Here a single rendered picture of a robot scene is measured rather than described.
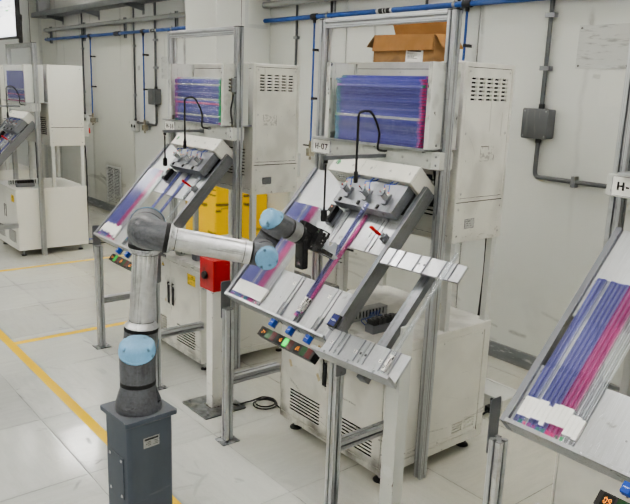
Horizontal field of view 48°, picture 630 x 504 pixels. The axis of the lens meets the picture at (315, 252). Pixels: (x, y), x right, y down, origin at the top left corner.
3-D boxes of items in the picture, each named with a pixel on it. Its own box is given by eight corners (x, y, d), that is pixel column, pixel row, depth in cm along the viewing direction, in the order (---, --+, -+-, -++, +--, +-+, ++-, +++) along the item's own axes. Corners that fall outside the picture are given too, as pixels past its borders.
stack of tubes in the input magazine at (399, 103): (419, 148, 269) (424, 75, 262) (333, 138, 307) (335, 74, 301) (441, 147, 276) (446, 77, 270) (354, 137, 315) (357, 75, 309)
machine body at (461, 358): (379, 491, 289) (388, 348, 275) (278, 425, 341) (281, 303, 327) (479, 445, 329) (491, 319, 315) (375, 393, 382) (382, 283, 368)
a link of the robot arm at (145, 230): (127, 215, 214) (283, 244, 224) (130, 209, 224) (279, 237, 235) (120, 251, 216) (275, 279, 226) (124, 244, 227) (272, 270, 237)
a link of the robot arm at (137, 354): (117, 387, 225) (115, 347, 222) (121, 370, 238) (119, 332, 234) (155, 386, 227) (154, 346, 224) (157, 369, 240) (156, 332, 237)
